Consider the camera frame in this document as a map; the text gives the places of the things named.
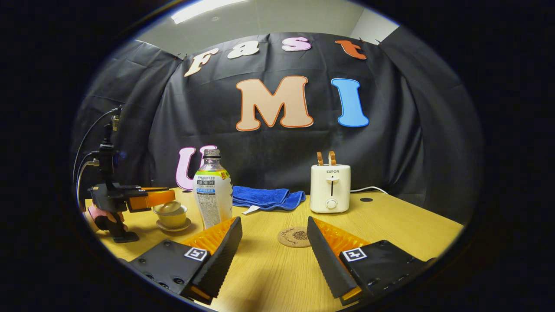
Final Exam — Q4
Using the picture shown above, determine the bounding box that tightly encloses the thin gripper cable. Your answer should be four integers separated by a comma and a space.
76, 160, 98, 211
73, 108, 120, 182

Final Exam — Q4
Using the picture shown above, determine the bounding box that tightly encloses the white toaster power cable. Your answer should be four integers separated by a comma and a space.
350, 186, 389, 195

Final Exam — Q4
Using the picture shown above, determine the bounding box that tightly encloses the cream teacup lid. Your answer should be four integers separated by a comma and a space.
155, 201, 183, 215

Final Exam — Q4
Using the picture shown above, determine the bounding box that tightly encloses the cream ceramic saucer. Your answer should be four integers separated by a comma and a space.
156, 218, 192, 232

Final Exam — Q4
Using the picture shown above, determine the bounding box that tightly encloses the black backdrop cloth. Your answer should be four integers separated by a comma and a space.
72, 26, 484, 226

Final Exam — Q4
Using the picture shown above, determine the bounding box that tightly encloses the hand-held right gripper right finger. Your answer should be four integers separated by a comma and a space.
307, 216, 438, 306

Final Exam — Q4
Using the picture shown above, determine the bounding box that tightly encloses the round cork coaster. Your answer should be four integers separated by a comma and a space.
277, 227, 312, 248

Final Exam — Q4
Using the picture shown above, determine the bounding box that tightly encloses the white toaster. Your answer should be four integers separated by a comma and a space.
310, 164, 351, 214

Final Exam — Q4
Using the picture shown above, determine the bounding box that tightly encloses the blue folded towel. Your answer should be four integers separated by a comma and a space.
232, 186, 306, 215

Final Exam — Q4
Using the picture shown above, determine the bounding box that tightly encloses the cream ceramic teacup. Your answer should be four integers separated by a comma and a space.
154, 205, 188, 229

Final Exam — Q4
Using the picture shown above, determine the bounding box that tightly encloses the clear plastic water bottle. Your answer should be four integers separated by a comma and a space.
193, 149, 233, 230

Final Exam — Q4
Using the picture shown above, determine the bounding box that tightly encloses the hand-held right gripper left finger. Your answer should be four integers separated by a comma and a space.
126, 217, 243, 306

